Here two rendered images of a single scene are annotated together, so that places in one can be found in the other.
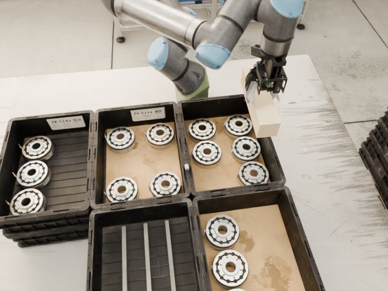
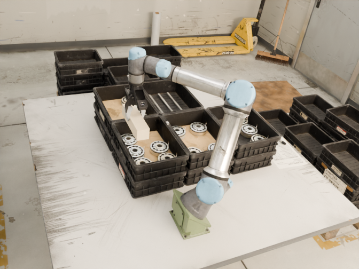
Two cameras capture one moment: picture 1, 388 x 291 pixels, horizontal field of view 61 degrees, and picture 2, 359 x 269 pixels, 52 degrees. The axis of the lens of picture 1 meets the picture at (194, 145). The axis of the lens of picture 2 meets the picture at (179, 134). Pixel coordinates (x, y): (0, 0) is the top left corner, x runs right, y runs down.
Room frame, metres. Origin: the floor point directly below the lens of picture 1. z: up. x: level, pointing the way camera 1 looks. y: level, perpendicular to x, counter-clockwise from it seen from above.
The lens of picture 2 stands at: (2.20, -0.55, 2.11)
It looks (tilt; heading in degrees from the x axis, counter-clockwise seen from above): 35 degrees down; 158
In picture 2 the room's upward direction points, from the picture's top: 8 degrees clockwise
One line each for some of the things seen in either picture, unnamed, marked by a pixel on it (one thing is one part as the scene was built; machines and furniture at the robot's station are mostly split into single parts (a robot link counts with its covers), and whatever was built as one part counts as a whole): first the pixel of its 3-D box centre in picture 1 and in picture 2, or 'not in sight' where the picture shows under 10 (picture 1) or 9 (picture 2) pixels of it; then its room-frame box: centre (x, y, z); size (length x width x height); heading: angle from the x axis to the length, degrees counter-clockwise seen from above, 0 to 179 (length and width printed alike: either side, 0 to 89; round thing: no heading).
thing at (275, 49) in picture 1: (277, 41); (135, 76); (0.69, -0.21, 1.31); 0.08 x 0.08 x 0.05
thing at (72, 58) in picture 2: not in sight; (79, 78); (-1.09, -0.35, 0.37); 0.40 x 0.30 x 0.45; 97
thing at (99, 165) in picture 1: (140, 159); (196, 138); (0.63, 0.18, 0.87); 0.40 x 0.30 x 0.11; 8
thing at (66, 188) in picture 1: (52, 169); (240, 129); (0.58, 0.48, 0.87); 0.40 x 0.30 x 0.11; 8
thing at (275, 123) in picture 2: not in sight; (277, 132); (-0.13, 1.33, 0.26); 0.40 x 0.30 x 0.23; 7
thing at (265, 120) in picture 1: (258, 100); (135, 120); (0.71, -0.20, 1.07); 0.24 x 0.06 x 0.06; 7
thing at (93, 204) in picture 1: (138, 150); (198, 131); (0.63, 0.18, 0.92); 0.40 x 0.30 x 0.02; 8
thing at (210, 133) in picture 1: (202, 129); (167, 158); (0.77, -0.03, 0.86); 0.10 x 0.10 x 0.01
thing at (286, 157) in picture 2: not in sight; (280, 150); (0.63, 0.79, 0.70); 0.33 x 0.23 x 0.01; 7
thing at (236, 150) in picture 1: (246, 148); (134, 151); (0.68, -0.19, 0.86); 0.10 x 0.10 x 0.01
